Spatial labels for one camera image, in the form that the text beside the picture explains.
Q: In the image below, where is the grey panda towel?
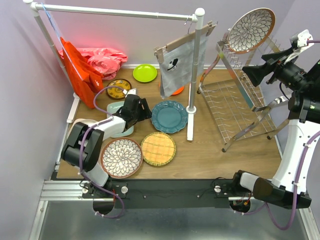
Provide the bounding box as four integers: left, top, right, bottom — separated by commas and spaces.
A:
159, 40, 195, 99

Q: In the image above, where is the large floral ceramic plate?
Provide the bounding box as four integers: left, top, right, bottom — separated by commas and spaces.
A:
226, 8, 276, 54

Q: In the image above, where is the orange plastic plate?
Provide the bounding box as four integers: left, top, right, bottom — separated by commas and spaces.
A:
158, 82, 185, 96

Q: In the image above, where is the dark yellow patterned plate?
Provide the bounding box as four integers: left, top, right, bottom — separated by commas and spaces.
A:
106, 78, 132, 100

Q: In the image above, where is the beige clip hanger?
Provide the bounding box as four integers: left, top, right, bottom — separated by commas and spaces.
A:
154, 20, 218, 64

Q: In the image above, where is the orange garment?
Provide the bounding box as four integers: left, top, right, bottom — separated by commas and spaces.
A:
61, 38, 104, 109

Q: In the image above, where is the white striped plate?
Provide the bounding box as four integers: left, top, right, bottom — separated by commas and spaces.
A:
67, 118, 97, 138

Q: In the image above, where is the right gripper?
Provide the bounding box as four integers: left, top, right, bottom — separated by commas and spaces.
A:
242, 46, 312, 92

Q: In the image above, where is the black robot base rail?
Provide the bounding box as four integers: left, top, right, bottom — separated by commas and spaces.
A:
82, 178, 268, 210

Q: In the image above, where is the lime green plate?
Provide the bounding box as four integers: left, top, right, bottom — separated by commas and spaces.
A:
132, 64, 158, 83

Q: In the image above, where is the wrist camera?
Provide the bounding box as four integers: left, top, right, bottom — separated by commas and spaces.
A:
122, 88, 138, 97
284, 29, 315, 64

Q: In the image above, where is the brown rim floral plate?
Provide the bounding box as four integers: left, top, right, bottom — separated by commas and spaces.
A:
99, 137, 143, 179

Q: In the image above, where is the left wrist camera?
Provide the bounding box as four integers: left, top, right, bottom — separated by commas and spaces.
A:
122, 88, 138, 97

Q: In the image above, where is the blue wire hanger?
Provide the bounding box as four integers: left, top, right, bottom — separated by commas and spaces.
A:
41, 3, 84, 81

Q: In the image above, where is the teal scalloped plate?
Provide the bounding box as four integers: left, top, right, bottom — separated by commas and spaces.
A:
151, 100, 188, 134

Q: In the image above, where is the white clothes rack frame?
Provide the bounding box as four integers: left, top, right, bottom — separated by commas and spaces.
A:
24, 0, 205, 141

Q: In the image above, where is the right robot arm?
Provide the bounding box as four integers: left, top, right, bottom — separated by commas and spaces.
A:
230, 48, 320, 209

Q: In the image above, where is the light blue divided tray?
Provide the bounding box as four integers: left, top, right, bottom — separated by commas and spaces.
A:
106, 101, 134, 139

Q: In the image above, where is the pink plastic bag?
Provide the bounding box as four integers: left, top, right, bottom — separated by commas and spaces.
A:
57, 47, 129, 81

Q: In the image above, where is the metal dish rack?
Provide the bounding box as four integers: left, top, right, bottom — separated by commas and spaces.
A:
197, 30, 290, 153

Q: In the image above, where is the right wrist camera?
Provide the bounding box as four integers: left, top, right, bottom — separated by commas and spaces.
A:
284, 29, 315, 64

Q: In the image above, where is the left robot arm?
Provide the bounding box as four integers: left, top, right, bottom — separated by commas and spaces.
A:
60, 94, 152, 198

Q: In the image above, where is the woven bamboo plate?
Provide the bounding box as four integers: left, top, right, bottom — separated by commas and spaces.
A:
140, 132, 176, 167

